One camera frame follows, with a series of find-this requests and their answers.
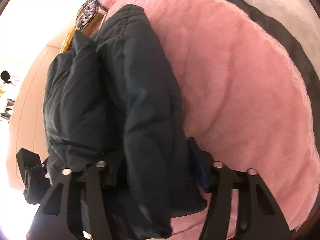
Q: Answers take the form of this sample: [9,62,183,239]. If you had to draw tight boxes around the teal quilted puffer jacket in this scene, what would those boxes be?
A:
[43,4,207,239]

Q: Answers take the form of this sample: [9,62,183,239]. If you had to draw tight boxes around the beige bed headboard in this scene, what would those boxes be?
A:
[7,46,60,192]

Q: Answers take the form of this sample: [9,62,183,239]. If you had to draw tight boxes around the pink brown striped blanket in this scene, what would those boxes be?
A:
[99,0,319,239]

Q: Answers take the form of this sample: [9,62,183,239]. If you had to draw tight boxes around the yellow pillow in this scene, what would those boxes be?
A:
[60,27,75,53]

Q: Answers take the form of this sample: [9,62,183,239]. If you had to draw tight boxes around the colourful cartoon pillow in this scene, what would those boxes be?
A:
[75,0,99,31]

